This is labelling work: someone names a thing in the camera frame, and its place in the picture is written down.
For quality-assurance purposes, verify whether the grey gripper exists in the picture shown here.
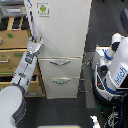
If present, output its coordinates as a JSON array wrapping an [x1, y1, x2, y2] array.
[[27, 36, 44, 56]]

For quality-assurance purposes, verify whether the white fridge door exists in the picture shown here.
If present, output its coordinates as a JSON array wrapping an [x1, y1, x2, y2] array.
[[23, 0, 93, 59]]

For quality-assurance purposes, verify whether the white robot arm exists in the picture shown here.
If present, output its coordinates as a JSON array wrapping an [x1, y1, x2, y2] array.
[[0, 37, 43, 128]]

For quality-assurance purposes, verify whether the white fridge body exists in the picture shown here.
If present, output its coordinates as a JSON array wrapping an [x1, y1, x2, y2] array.
[[23, 0, 93, 100]]

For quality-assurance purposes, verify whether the lower fridge drawer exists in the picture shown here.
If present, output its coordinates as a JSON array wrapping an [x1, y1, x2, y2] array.
[[43, 78, 79, 99]]

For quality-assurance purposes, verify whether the wooden drawer cabinet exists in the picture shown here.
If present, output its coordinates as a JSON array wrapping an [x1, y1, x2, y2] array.
[[0, 16, 46, 98]]

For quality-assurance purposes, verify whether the green android sticker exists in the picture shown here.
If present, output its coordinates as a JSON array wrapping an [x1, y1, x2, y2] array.
[[37, 3, 49, 17]]

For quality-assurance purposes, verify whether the grey box on cabinet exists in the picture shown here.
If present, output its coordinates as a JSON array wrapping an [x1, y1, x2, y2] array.
[[0, 5, 26, 17]]

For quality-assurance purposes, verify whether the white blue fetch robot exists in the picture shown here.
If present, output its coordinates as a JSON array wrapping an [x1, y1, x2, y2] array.
[[92, 33, 128, 105]]

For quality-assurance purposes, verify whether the coiled cable on floor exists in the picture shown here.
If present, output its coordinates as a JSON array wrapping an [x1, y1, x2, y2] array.
[[78, 53, 95, 94]]

